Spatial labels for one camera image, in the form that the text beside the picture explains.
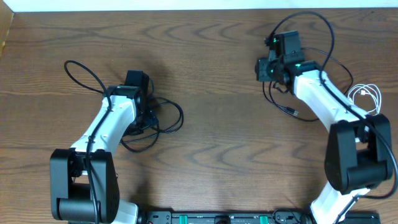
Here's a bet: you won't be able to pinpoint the black blue-tip USB cable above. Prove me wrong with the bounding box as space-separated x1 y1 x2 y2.
119 96 185 154

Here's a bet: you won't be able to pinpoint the white USB cable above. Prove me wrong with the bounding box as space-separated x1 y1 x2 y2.
346 83 382 116

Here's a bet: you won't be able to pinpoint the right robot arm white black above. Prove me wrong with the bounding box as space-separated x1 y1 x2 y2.
255 57 397 223

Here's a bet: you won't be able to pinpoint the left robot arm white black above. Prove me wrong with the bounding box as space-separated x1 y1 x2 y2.
50 85 148 223

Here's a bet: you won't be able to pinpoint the cardboard box side panel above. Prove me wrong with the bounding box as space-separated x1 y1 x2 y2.
0 0 14 55

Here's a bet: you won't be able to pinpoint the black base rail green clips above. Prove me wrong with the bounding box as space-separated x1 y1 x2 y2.
136 210 382 224

